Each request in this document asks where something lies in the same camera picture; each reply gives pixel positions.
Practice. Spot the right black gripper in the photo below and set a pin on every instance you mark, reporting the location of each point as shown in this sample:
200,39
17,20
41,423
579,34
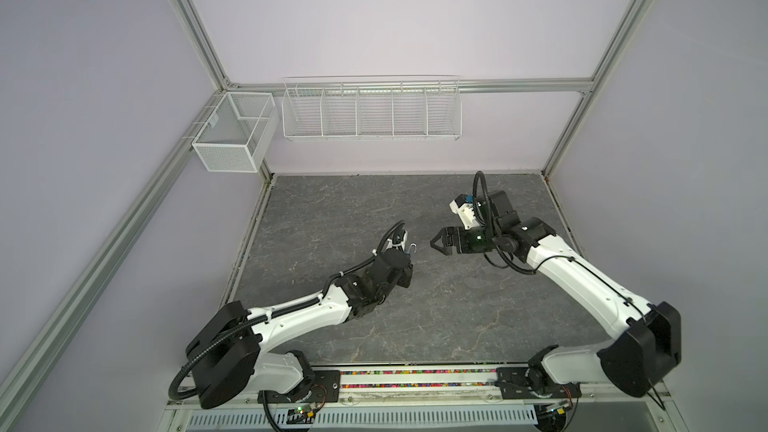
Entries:
458,237

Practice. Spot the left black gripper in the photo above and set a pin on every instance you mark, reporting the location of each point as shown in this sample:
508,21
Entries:
404,280

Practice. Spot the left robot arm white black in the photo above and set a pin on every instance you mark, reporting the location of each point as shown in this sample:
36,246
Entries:
236,347

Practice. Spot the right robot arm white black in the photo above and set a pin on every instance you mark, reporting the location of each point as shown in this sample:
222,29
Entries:
645,339

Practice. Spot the white mesh box basket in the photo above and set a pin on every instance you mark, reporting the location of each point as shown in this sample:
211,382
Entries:
237,133

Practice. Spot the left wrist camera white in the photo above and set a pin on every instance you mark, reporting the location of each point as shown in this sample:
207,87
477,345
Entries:
398,241

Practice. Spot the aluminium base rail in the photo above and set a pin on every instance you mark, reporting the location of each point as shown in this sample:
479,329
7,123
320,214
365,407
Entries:
440,383

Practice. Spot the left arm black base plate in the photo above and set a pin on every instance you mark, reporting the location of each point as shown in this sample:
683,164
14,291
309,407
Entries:
323,387

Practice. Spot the aluminium frame profiles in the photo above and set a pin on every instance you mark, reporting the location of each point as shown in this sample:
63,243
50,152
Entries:
32,369

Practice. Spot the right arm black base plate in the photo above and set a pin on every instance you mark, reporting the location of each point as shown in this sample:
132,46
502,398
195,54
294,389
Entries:
523,382

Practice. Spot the white wire divided basket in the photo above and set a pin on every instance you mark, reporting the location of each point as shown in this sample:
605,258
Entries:
405,107

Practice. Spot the white vented cable duct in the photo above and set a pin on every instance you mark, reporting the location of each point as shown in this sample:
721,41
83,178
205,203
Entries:
361,418

